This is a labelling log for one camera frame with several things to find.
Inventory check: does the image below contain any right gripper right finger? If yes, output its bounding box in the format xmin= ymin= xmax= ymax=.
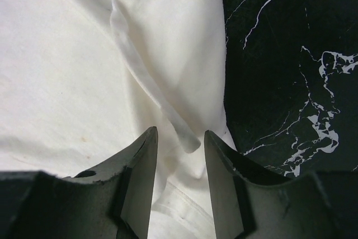
xmin=204 ymin=131 xmax=357 ymax=238

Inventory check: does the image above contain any white t shirt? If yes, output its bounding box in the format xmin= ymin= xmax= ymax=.
xmin=1 ymin=0 xmax=233 ymax=238

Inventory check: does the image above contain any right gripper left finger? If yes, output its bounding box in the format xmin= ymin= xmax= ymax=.
xmin=1 ymin=126 xmax=158 ymax=238

